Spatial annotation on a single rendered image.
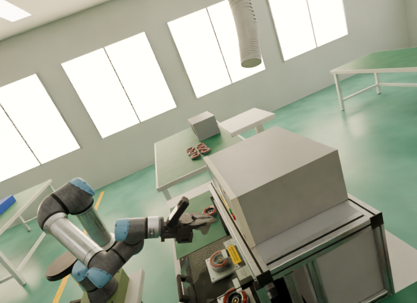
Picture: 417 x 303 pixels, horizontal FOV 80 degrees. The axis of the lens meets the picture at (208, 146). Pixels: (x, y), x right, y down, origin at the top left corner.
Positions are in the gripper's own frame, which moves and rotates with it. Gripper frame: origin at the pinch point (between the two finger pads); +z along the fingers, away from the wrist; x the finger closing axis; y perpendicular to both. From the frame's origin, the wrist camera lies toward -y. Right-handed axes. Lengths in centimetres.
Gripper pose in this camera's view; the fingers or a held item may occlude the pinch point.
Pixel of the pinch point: (213, 218)
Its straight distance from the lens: 97.6
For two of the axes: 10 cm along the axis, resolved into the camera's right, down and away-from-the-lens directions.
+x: 2.1, 2.6, -9.4
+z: 9.7, 0.0, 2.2
